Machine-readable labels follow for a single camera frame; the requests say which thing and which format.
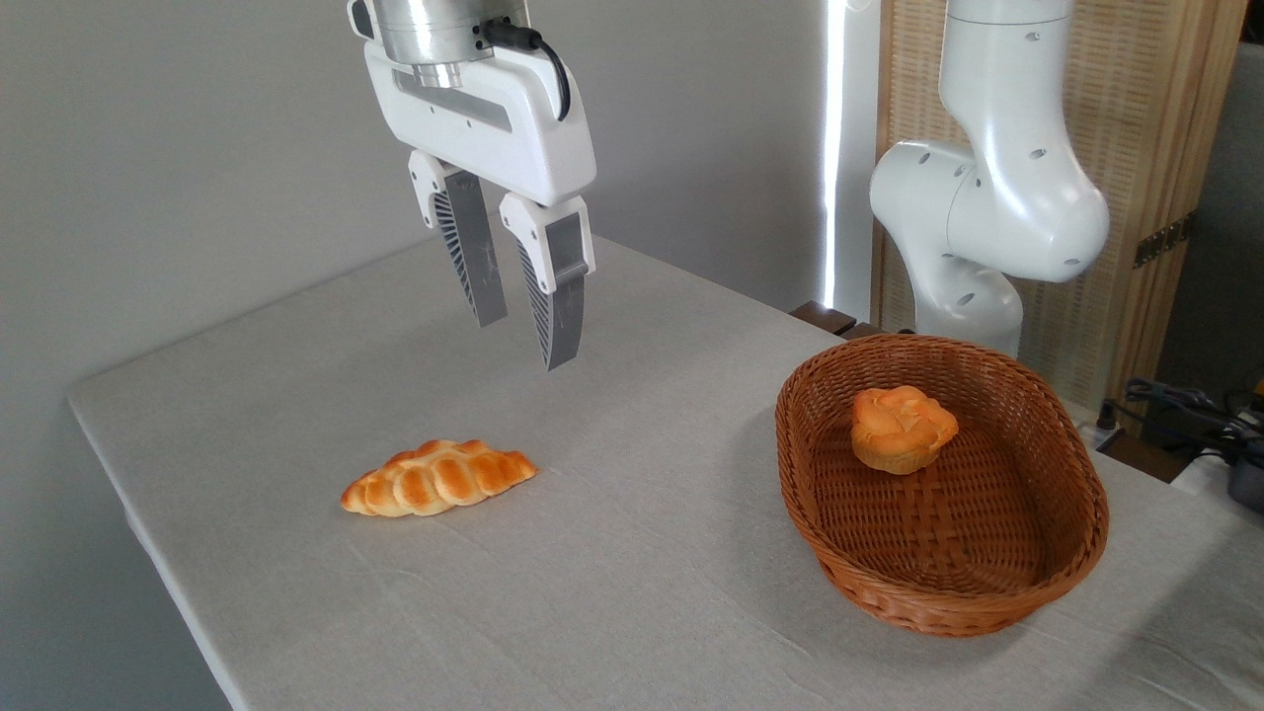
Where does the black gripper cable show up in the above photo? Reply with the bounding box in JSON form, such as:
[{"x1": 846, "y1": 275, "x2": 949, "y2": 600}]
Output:
[{"x1": 474, "y1": 20, "x2": 573, "y2": 122}]

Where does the black cable bundle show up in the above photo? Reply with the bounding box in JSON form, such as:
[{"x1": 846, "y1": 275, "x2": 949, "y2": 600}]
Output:
[{"x1": 1124, "y1": 377, "x2": 1264, "y2": 447}]

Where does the braided golden bread loaf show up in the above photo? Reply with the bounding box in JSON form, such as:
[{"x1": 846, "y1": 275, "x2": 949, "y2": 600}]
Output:
[{"x1": 341, "y1": 439, "x2": 539, "y2": 518}]

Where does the light grey tablecloth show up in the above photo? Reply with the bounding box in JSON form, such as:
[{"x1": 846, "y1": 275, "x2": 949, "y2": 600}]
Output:
[{"x1": 67, "y1": 232, "x2": 1264, "y2": 711}]

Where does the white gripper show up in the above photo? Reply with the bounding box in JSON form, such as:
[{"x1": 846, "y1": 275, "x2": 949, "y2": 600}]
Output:
[{"x1": 363, "y1": 39, "x2": 598, "y2": 372}]

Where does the brass screen hinge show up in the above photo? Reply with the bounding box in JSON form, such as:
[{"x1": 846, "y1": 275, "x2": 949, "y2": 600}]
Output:
[{"x1": 1134, "y1": 219, "x2": 1192, "y2": 270}]

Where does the round orange bread bun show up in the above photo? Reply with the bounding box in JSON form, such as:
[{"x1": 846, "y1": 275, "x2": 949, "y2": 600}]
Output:
[{"x1": 851, "y1": 385, "x2": 960, "y2": 476}]

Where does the brown oval wicker basket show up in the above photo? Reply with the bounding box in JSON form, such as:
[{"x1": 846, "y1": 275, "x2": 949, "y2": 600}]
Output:
[{"x1": 775, "y1": 334, "x2": 1110, "y2": 638}]

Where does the white power strip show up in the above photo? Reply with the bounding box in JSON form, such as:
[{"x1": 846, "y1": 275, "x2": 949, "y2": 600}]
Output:
[{"x1": 1079, "y1": 400, "x2": 1128, "y2": 452}]

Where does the dark brown wooden furniture piece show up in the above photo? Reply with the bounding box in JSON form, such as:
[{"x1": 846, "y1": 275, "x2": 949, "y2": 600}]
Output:
[{"x1": 789, "y1": 301, "x2": 882, "y2": 341}]

